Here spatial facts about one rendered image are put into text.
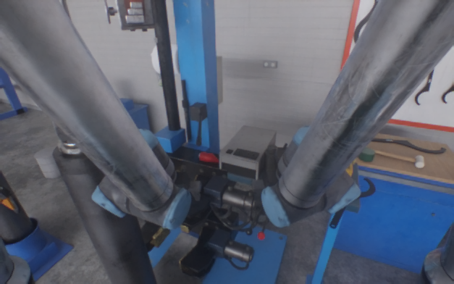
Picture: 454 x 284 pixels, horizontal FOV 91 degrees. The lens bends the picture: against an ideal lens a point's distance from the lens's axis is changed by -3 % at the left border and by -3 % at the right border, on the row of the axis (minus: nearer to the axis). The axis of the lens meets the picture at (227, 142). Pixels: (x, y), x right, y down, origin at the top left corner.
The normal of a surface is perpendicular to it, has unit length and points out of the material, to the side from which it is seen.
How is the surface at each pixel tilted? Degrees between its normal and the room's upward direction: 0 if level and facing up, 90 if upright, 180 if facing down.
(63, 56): 92
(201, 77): 90
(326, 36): 90
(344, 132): 102
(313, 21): 90
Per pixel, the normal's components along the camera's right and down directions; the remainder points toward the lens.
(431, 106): -0.40, 0.45
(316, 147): -0.82, 0.34
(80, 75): 0.87, 0.26
